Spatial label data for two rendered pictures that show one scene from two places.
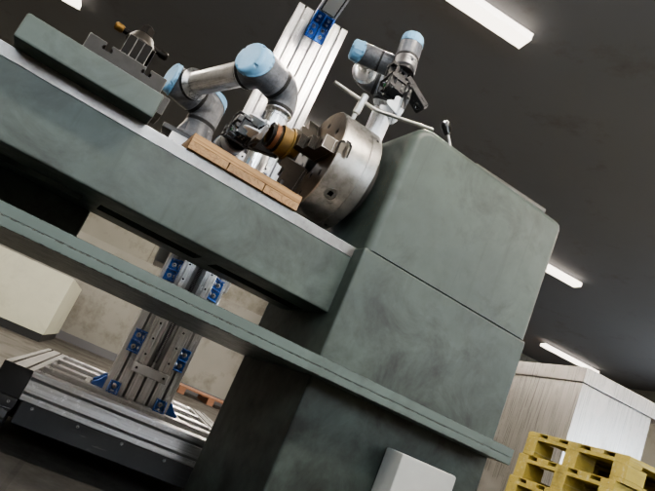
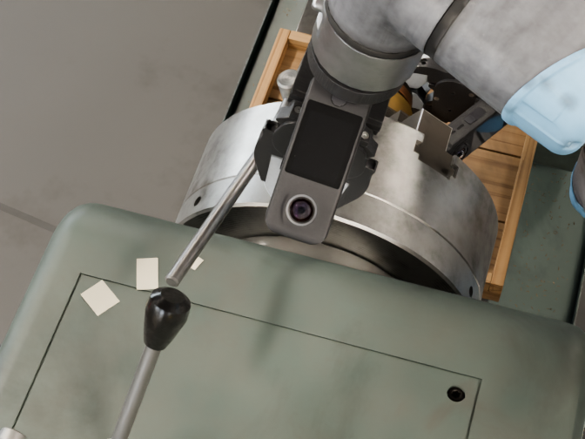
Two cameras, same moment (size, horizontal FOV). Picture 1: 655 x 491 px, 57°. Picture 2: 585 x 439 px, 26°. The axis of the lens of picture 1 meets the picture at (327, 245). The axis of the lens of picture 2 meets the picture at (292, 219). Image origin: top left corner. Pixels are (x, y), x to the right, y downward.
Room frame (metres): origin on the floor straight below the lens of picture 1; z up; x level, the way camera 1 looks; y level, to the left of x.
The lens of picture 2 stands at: (2.03, -0.46, 2.19)
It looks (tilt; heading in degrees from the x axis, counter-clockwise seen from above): 58 degrees down; 130
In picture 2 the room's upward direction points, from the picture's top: straight up
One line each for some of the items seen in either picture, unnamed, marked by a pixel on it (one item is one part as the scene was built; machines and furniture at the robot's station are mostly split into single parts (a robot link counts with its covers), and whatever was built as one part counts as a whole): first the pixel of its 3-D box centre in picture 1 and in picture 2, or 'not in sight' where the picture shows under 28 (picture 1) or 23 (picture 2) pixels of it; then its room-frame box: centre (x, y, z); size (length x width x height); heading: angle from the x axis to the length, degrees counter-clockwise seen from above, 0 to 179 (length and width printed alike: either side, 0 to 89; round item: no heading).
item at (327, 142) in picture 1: (321, 146); not in sight; (1.52, 0.12, 1.08); 0.12 x 0.11 x 0.05; 23
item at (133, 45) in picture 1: (132, 61); not in sight; (1.47, 0.66, 1.07); 0.07 x 0.07 x 0.10; 23
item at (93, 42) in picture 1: (110, 93); not in sight; (1.41, 0.64, 0.95); 0.43 x 0.18 x 0.04; 23
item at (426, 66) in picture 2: not in sight; (430, 75); (1.59, 0.31, 1.10); 0.09 x 0.02 x 0.05; 23
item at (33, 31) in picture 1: (80, 101); not in sight; (1.41, 0.69, 0.90); 0.53 x 0.30 x 0.06; 23
